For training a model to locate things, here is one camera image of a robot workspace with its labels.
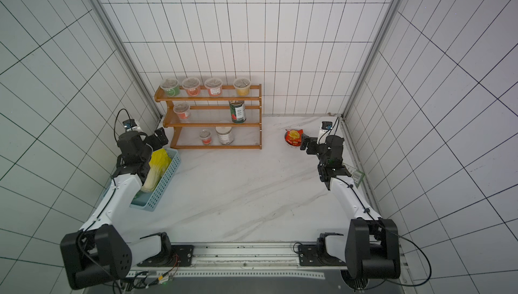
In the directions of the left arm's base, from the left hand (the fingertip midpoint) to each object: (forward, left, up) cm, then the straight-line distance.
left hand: (153, 136), depth 83 cm
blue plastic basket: (-23, 0, -13) cm, 26 cm away
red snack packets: (+13, -63, -16) cm, 66 cm away
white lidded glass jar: (+11, -27, -14) cm, 32 cm away
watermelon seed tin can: (+13, -35, +2) cm, 37 cm away
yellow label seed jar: (+19, -37, +12) cm, 43 cm away
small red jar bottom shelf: (+11, -17, -14) cm, 25 cm away
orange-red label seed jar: (+19, -15, +12) cm, 27 cm away
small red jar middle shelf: (+17, -7, -1) cm, 19 cm away
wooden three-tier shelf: (+34, -15, -24) cm, 44 cm away
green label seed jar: (+18, -6, +12) cm, 23 cm away
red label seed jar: (+19, -25, +12) cm, 33 cm away
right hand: (+3, -64, 0) cm, 64 cm away
